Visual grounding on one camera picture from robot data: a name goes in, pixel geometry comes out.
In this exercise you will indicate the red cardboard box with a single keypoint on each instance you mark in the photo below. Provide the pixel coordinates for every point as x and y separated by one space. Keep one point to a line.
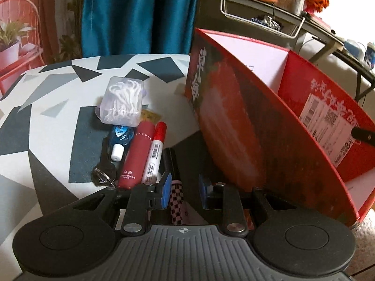
234 123

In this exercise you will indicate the black marker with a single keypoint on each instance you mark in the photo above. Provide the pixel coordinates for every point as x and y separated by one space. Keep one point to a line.
169 161

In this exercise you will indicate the red vase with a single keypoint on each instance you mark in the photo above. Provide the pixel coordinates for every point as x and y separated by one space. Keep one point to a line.
309 9

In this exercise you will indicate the teal curtain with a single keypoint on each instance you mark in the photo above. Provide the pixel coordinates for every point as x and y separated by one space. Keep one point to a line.
131 14

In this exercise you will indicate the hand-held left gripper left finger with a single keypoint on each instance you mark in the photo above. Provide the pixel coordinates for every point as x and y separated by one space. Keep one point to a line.
166 190

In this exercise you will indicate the blue tissue box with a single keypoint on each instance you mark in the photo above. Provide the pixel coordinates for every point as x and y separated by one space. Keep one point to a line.
354 49

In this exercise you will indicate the dark red tube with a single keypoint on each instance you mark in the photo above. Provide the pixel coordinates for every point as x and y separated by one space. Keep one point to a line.
136 155

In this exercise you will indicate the printed room backdrop cloth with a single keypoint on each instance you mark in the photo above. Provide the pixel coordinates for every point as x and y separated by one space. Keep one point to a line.
44 20

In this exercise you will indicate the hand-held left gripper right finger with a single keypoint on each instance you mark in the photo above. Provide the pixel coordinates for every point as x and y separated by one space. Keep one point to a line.
203 190

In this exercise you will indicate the cotton swab container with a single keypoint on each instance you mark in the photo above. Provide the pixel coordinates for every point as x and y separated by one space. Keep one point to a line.
285 2

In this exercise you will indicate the yellow card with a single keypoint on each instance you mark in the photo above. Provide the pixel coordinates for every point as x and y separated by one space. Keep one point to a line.
151 117

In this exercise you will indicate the white desk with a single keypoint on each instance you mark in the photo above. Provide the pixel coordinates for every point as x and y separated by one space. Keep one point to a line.
249 7

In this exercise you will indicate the small blue bottle white cap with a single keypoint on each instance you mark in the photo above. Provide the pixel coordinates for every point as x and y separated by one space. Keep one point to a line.
121 137

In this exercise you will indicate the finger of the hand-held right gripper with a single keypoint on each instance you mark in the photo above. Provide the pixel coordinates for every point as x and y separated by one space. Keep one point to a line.
362 134

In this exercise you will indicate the patterned cloth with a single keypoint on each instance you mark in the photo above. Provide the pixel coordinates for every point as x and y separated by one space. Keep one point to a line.
266 22

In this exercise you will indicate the clear box of floss picks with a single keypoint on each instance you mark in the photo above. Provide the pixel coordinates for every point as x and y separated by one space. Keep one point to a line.
123 102

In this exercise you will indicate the black table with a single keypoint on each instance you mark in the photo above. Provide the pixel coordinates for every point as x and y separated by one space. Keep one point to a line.
351 48

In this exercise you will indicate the blue drink cup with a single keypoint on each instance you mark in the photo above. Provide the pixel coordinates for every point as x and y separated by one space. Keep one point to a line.
369 54

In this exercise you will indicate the geometric patterned tablecloth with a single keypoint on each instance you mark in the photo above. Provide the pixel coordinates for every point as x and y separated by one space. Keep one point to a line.
44 123

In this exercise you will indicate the pink black checkered pen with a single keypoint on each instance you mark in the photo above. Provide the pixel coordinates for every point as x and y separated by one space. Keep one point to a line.
175 202

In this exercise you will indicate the red capped white marker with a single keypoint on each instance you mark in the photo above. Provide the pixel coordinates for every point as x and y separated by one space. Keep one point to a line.
153 152

